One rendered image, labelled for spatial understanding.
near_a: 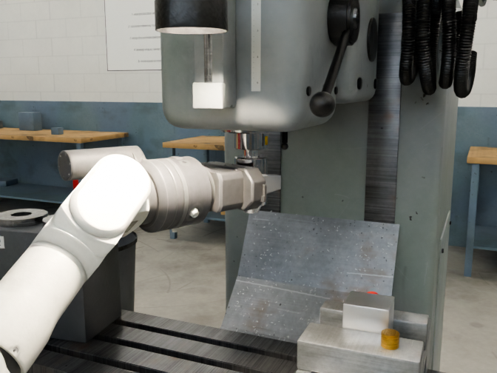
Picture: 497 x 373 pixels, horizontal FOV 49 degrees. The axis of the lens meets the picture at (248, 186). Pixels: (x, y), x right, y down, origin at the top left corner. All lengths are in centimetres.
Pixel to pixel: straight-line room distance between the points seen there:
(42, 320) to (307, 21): 43
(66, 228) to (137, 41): 546
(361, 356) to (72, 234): 37
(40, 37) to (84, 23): 65
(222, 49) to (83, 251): 27
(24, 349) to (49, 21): 629
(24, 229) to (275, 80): 54
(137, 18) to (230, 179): 535
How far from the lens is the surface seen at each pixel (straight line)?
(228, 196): 69
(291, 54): 65
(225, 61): 64
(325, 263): 112
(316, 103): 63
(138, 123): 597
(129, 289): 277
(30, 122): 650
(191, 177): 65
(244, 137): 74
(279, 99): 65
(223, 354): 92
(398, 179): 109
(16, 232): 100
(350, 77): 83
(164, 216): 64
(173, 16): 53
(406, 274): 114
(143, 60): 593
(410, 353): 71
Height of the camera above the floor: 137
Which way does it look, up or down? 10 degrees down
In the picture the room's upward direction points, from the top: straight up
